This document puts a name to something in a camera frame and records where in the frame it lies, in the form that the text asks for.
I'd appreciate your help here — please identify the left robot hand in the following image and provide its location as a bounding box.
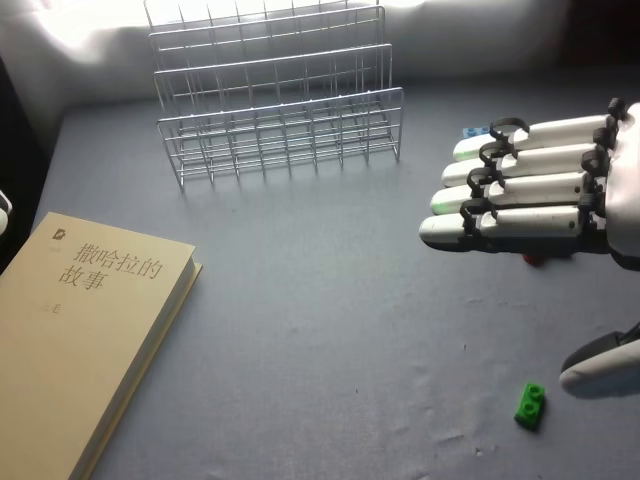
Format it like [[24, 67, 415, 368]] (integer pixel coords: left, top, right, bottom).
[[0, 189, 14, 236]]

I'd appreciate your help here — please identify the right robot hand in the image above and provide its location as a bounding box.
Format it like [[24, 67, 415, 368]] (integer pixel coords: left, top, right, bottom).
[[418, 98, 640, 400]]

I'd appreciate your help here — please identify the cream paperback book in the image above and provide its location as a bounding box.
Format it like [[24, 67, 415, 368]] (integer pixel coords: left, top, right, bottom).
[[0, 211, 204, 480]]

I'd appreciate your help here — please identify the green toy brick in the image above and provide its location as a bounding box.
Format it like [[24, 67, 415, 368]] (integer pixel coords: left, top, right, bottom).
[[513, 382, 548, 431]]

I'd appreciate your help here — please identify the white wire rack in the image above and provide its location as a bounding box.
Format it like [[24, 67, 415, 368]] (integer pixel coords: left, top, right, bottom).
[[143, 0, 405, 190]]

